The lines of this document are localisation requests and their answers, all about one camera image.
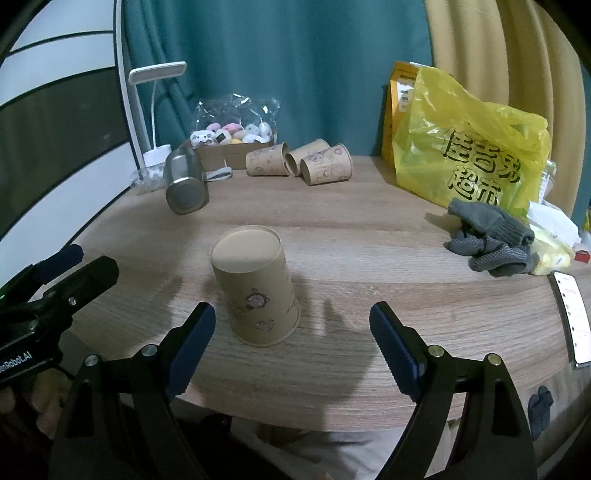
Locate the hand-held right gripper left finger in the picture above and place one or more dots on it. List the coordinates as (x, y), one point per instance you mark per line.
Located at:
(193, 353)

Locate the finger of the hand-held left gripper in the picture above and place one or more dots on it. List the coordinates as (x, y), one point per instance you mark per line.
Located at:
(59, 261)
(90, 279)

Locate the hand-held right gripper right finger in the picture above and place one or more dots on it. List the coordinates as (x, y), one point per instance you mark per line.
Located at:
(392, 353)

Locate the brown printed paper cup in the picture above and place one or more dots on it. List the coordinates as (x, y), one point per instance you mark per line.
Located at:
(328, 165)
(254, 295)
(307, 151)
(265, 160)

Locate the person's left hand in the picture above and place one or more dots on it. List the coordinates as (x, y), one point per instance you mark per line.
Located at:
(39, 406)

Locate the clear plastic wrapper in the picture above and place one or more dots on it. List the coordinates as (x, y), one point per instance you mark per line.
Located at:
(145, 177)

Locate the person's light clothing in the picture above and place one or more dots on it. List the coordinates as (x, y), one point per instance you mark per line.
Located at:
(323, 454)

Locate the stainless steel tumbler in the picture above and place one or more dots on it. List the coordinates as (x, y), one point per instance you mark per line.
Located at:
(184, 184)

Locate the grey dotted glove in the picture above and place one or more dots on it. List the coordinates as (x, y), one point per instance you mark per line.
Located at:
(498, 258)

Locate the dark glove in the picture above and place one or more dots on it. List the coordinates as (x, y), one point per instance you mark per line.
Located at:
(540, 408)

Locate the grey knitted glove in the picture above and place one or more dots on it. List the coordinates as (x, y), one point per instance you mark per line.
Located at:
(494, 221)

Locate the smartphone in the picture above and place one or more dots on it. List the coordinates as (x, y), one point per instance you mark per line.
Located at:
(575, 318)

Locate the cardboard box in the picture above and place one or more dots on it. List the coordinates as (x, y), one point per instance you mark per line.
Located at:
(231, 154)

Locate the yellow plastic packet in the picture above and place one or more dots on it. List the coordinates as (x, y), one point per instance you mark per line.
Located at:
(554, 251)

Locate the white tissue paper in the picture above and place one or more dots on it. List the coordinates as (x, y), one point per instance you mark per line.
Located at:
(551, 219)

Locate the white desk lamp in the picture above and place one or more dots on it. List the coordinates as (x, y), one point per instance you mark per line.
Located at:
(156, 73)

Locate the small red object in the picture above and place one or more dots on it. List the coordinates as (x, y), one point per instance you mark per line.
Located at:
(582, 256)

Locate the clear bag of plush toys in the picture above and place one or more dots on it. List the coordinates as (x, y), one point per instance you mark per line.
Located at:
(235, 117)

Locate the yellow plastic shopping bag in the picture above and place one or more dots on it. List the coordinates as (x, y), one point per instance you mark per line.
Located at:
(461, 138)

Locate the orange paper box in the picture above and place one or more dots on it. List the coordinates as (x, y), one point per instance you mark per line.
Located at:
(399, 101)

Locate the teal curtain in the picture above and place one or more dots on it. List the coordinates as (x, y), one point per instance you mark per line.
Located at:
(300, 60)

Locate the beige curtain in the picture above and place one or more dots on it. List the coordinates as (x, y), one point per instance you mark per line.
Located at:
(498, 50)

